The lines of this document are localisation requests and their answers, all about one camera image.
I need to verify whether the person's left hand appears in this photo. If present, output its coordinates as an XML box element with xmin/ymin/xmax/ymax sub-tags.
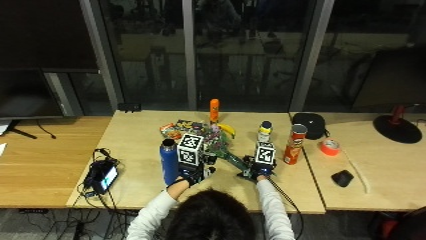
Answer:
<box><xmin>177</xmin><ymin>151</ymin><xmax>220</xmax><ymax>188</ymax></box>

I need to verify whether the person's right hand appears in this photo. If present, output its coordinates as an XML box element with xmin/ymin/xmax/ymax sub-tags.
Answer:
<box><xmin>241</xmin><ymin>154</ymin><xmax>278</xmax><ymax>183</ymax></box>

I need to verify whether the flower bouquet with green stems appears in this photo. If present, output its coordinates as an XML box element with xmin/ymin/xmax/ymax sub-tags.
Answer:
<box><xmin>200</xmin><ymin>123</ymin><xmax>250</xmax><ymax>171</ymax></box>

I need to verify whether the white marker cube on right glove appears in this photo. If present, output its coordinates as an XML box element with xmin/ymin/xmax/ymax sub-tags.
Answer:
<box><xmin>254</xmin><ymin>142</ymin><xmax>277</xmax><ymax>166</ymax></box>

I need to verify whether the white marker cube on glove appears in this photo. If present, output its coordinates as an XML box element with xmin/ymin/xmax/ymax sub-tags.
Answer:
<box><xmin>254</xmin><ymin>142</ymin><xmax>277</xmax><ymax>166</ymax></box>
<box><xmin>176</xmin><ymin>132</ymin><xmax>206</xmax><ymax>167</ymax></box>

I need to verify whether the white marker cube on left glove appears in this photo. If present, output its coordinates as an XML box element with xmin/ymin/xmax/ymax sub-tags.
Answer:
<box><xmin>176</xmin><ymin>132</ymin><xmax>206</xmax><ymax>167</ymax></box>

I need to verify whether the blue metal water bottle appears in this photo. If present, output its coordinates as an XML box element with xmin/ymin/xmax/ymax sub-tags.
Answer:
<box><xmin>158</xmin><ymin>138</ymin><xmax>181</xmax><ymax>187</ymax></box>

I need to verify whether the white bottle with blue cap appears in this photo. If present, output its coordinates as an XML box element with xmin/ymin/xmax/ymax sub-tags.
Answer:
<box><xmin>257</xmin><ymin>120</ymin><xmax>274</xmax><ymax>144</ymax></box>

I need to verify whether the yellow banana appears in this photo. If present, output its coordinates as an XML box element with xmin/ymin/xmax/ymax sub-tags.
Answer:
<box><xmin>217</xmin><ymin>122</ymin><xmax>237</xmax><ymax>140</ymax></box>

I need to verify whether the red chips can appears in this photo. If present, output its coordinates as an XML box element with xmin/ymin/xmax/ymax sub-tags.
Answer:
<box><xmin>282</xmin><ymin>123</ymin><xmax>309</xmax><ymax>166</ymax></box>

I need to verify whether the colourful snack packet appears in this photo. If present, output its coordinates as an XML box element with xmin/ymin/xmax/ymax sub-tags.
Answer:
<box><xmin>174</xmin><ymin>118</ymin><xmax>210</xmax><ymax>135</ymax></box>

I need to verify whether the orange snack packet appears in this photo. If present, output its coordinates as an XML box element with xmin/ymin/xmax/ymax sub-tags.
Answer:
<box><xmin>158</xmin><ymin>122</ymin><xmax>184</xmax><ymax>141</ymax></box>

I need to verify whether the orange plastic bottle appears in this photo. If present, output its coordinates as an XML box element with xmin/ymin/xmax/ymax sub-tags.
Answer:
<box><xmin>209</xmin><ymin>98</ymin><xmax>221</xmax><ymax>125</ymax></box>

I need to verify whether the black zip pouch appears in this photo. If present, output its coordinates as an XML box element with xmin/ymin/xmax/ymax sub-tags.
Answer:
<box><xmin>290</xmin><ymin>112</ymin><xmax>330</xmax><ymax>141</ymax></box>

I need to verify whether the orange tape roll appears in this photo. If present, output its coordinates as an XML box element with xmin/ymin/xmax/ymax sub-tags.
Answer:
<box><xmin>318</xmin><ymin>138</ymin><xmax>342</xmax><ymax>157</ymax></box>

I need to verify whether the black computer mouse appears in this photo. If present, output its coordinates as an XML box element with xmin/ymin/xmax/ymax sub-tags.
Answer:
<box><xmin>330</xmin><ymin>169</ymin><xmax>355</xmax><ymax>188</ymax></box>

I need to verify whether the black device with lit screen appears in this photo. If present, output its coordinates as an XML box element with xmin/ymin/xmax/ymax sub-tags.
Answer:
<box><xmin>82</xmin><ymin>158</ymin><xmax>121</xmax><ymax>196</ymax></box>

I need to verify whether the small black clamp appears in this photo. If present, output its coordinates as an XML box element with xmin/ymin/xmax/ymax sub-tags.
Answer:
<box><xmin>116</xmin><ymin>102</ymin><xmax>142</xmax><ymax>114</ymax></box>

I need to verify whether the white thin stick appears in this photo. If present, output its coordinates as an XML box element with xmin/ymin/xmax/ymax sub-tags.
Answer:
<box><xmin>342</xmin><ymin>150</ymin><xmax>370</xmax><ymax>195</ymax></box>

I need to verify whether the black lamp base red pole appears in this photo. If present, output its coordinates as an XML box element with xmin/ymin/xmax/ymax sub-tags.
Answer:
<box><xmin>371</xmin><ymin>104</ymin><xmax>425</xmax><ymax>145</ymax></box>

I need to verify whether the red and black chair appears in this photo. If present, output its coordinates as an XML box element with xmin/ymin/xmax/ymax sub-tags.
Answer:
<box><xmin>366</xmin><ymin>205</ymin><xmax>426</xmax><ymax>240</ymax></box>

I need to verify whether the black power strip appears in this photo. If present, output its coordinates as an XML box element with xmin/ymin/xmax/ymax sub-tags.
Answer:
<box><xmin>17</xmin><ymin>207</ymin><xmax>50</xmax><ymax>215</ymax></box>

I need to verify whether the black monitor stand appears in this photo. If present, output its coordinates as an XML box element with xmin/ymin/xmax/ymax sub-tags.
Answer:
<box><xmin>5</xmin><ymin>119</ymin><xmax>40</xmax><ymax>140</ymax></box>

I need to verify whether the white paper sheet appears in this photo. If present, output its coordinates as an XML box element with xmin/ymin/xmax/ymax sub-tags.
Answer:
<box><xmin>0</xmin><ymin>119</ymin><xmax>13</xmax><ymax>137</ymax></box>

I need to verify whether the black monitor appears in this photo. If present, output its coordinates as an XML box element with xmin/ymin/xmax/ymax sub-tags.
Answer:
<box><xmin>0</xmin><ymin>0</ymin><xmax>101</xmax><ymax>121</ymax></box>

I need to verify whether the black glove cable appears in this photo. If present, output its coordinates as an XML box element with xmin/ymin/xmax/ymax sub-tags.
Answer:
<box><xmin>265</xmin><ymin>175</ymin><xmax>306</xmax><ymax>240</ymax></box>

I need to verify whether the black cable of device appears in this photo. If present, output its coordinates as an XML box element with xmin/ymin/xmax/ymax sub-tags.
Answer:
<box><xmin>77</xmin><ymin>147</ymin><xmax>117</xmax><ymax>214</ymax></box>

